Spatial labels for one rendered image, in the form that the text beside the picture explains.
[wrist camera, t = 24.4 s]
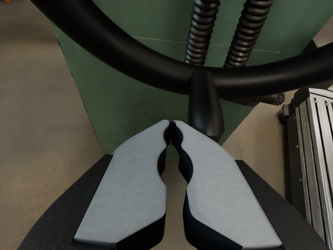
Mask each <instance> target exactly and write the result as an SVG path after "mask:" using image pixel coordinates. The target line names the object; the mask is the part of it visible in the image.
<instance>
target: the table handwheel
mask: <svg viewBox="0 0 333 250"><path fill-rule="evenodd" d="M30 1H31V2H32V3H33V4H34V5H35V6H36V7H37V8H38V9H39V10H40V11H41V12H42V13H43V14H44V15H45V16H46V17H47V18H48V19H49V20H50V21H51V22H52V23H53V24H54V25H55V26H57V27H58V28H59V29H60V30H61V31H62V32H63V33H65V34H66V35H67V36H68V37H69V38H71V39H72V40H73V41H74V42H76V43H77V44H78V45H79V46H81V47H82V48H83V49H85V50H86V51H87V52H89V53H90V54H92V55H93V56H95V57H96V58H98V59H99V60H101V61H102V62H104V63H105V64H107V65H109V66H110V67H112V68H114V69H116V70H117V71H119V72H121V73H123V74H125V75H127V76H129V77H131V78H133V79H135V80H138V81H140V82H142V83H145V84H148V85H150V86H153V87H155V88H159V89H162V90H165V91H169V92H173V93H177V94H182V95H188V96H189V91H190V85H191V76H192V74H193V73H194V72H196V71H199V70H206V71H208V72H210V73H211V75H212V79H213V83H214V85H215V88H216V90H217V93H218V97H219V99H233V98H250V97H259V96H266V95H272V94H278V93H283V92H287V91H292V90H296V89H300V88H304V87H308V86H311V85H315V84H318V83H322V82H325V81H328V80H331V79H333V42H331V43H329V44H326V45H324V46H322V47H319V48H317V49H314V50H311V51H309V52H306V53H303V54H300V55H297V56H294V57H291V58H287V59H283V60H280V61H276V62H271V63H266V64H260V65H253V66H244V67H210V66H202V65H196V64H191V63H186V62H182V61H179V60H176V59H173V58H170V57H168V56H165V55H163V54H161V53H158V52H156V51H154V50H153V49H151V48H149V47H147V46H145V45H144V44H142V43H140V42H139V41H137V40H136V39H134V38H133V37H131V36H130V35H129V34H127V33H126V32H125V31H124V30H122V29H121V28H120V27H119V26H117V25H116V24H115V23H114V22H113V21H112V20H111V19H110V18H109V17H107V16H106V15H105V14H104V13H103V12H102V11H101V10H100V9H99V7H98V6H97V5H96V4H95V3H94V2H93V1H92V0H30Z"/></svg>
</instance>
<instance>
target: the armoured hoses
mask: <svg viewBox="0 0 333 250"><path fill-rule="evenodd" d="M273 3H274V0H246V2H245V4H244V5H243V7H244V9H243V10H242V11H241V16H240V18H239V23H238V24H237V29H236V30H235V34H234V36H233V40H232V41H231V46H230V47H229V51H228V53H227V54H228V55H227V57H226V60H225V62H224V66H223V67H244V66H245V65H246V64H247V61H248V59H249V56H250V55H251V53H252V52H251V51H252V50H253V48H254V45H255V43H256V40H257V39H258V37H259V33H260V32H261V30H262V28H261V27H263V25H264V24H265V23H264V21H265V20H266V19H267V17H268V16H267V14H268V13H269V12H270V10H271V8H270V6H272V5H273ZM220 4H221V3H220V0H194V5H193V6H192V8H193V12H192V13H191V16H192V18H191V20H190V24H191V25H190V26H189V30H190V31H189V32H188V36H189V37H188V38H187V44H186V46H187V48H186V53H185V58H184V62H186V63H191V64H196V65H202V66H203V65H204V63H205V59H206V55H207V50H208V49H209V47H208V45H209V44H210V39H211V37H212V36H211V34H212V33H213V27H214V26H215V23H214V21H215V20H216V18H217V17H216V14H217V13H218V6H219V5H220ZM222 100H225V101H230V102H233V103H237V104H241V105H244V106H248V107H252V108H253V107H255V106H256V105H258V104H259V102H262V103H267V104H271V105H275V106H279V105H281V104H282V103H283V102H284V101H285V95H284V94H283V93H278V94H272V95H266V96H259V97H250V98H233V99H222Z"/></svg>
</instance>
